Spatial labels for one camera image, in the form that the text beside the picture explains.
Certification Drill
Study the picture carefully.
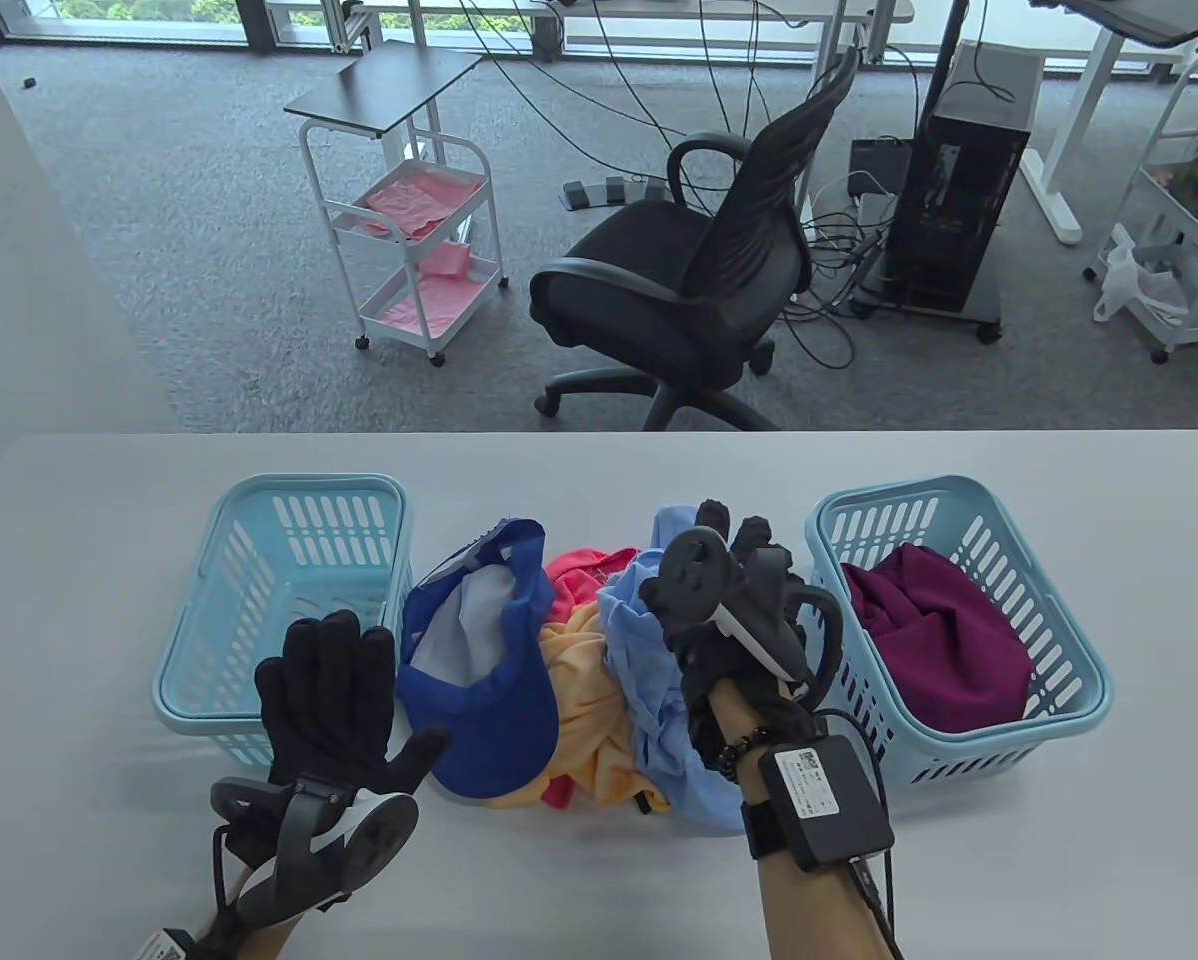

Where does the person's right hand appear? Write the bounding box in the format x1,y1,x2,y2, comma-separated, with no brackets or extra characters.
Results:
642,497,832,773

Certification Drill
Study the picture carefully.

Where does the person's left hand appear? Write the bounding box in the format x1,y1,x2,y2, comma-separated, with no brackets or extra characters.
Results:
255,611,451,801

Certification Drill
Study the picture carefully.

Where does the person's right forearm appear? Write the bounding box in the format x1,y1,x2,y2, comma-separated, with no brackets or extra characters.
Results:
709,680,905,960

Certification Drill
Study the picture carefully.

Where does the person's left forearm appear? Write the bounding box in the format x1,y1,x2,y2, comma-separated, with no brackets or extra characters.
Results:
187,900,302,960

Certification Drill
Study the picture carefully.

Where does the black controller on right glove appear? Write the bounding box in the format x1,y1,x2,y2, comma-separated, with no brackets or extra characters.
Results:
642,527,846,703

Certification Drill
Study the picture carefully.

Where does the light blue plastic basket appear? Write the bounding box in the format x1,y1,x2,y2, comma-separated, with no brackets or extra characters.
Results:
152,473,416,767
805,475,1114,787

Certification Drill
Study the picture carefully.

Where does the blue cap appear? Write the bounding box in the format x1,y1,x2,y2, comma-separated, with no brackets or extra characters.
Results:
397,517,560,799

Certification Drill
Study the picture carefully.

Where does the grey controller on left glove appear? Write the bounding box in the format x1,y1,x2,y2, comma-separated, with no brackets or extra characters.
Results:
209,775,423,926

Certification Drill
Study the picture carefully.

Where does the orange garment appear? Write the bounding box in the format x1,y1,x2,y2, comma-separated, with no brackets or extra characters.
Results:
487,606,672,813

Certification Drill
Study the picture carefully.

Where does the pink garment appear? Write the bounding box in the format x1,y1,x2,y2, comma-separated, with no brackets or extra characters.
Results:
539,546,642,811

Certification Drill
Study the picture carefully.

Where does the light blue shirt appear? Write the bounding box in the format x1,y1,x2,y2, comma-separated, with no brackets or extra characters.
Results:
597,505,745,836

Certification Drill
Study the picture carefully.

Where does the maroon garment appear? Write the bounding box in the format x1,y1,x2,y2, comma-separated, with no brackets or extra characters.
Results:
841,545,1036,729

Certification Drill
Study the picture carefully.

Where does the black office chair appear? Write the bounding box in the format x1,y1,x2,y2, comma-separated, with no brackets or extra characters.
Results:
529,45,861,432

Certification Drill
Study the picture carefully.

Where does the grey computer tower trolley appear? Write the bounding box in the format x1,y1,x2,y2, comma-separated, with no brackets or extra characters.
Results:
849,285,1006,347

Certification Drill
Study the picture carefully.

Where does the pink plastic bag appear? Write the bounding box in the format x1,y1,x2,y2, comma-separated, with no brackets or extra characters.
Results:
412,243,476,280
363,165,486,243
376,275,492,342

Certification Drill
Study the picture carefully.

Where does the white rolling cart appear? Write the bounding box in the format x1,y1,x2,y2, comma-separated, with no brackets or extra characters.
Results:
298,118,511,367

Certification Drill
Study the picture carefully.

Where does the grey power strip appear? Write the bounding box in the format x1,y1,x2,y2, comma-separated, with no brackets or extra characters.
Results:
561,177,676,212

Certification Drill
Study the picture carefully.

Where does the small black box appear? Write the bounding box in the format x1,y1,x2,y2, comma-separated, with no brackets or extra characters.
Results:
850,139,916,198

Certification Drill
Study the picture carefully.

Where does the black computer tower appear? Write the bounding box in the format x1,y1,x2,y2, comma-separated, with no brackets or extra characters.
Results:
883,84,1036,313

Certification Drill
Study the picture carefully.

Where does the white plastic bag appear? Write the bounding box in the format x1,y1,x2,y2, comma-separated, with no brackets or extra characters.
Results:
1091,224,1192,327

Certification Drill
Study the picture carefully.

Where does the white desk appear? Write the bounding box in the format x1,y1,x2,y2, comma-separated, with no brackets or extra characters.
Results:
1017,0,1198,247

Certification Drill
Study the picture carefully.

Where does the black pole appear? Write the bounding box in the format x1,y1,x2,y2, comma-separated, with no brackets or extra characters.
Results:
917,0,968,136

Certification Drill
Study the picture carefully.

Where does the grey side table top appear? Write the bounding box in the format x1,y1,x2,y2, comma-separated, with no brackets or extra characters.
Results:
283,40,486,138

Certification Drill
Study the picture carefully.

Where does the black bead bracelet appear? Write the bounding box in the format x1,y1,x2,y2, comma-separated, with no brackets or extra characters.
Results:
709,727,772,777

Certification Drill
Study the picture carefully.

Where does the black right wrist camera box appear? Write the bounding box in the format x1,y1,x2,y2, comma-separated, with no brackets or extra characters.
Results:
757,735,897,873

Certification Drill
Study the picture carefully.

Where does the black wrist strap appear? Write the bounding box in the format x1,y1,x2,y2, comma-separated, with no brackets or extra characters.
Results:
739,798,792,861

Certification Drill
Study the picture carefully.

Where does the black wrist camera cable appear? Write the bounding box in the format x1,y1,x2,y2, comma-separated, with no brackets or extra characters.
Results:
821,708,908,960

